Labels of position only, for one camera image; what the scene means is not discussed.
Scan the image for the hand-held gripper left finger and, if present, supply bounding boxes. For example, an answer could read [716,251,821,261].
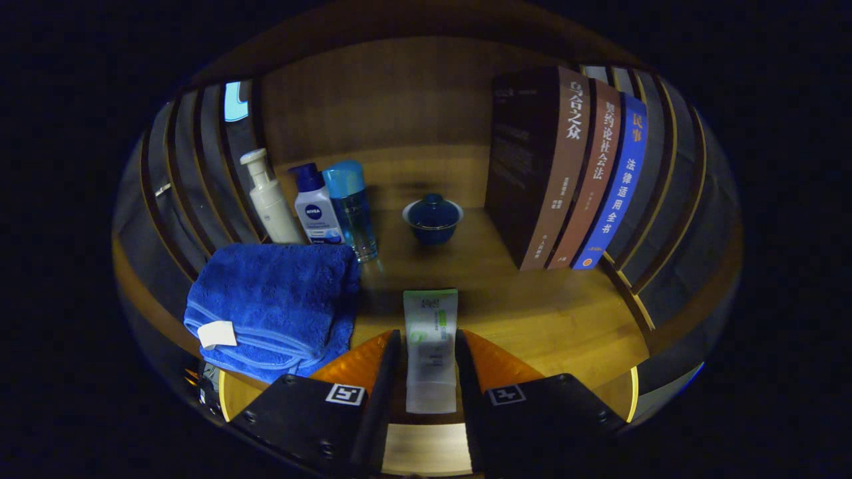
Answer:
[230,329,402,476]

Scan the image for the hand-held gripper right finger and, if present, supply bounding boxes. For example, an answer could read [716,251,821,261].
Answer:
[455,329,626,476]

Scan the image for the white green tube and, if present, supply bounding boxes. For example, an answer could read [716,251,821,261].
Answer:
[403,289,459,414]

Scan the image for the wooden countertop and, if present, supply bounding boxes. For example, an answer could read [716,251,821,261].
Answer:
[113,143,650,426]

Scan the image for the wooden cabinet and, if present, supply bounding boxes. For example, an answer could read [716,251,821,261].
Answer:
[113,0,743,426]

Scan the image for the blue folded towel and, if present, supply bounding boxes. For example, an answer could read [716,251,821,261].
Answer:
[183,243,361,385]

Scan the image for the white lotion bottle blue cap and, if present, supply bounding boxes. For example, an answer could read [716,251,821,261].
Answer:
[288,163,345,245]

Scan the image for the teal blue bottle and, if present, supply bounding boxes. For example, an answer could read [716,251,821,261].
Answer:
[322,160,379,263]

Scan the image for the white pump bottle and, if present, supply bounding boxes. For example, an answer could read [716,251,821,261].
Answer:
[240,148,304,245]

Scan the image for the blue lidded teacup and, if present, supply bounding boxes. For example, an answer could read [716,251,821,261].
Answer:
[402,193,464,245]

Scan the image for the blue book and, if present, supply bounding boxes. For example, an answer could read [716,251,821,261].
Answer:
[571,92,648,270]

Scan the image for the reddish brown book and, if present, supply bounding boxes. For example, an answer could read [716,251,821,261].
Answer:
[547,79,622,270]

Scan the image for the dark brown book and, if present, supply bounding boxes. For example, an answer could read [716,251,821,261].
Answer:
[484,65,591,271]

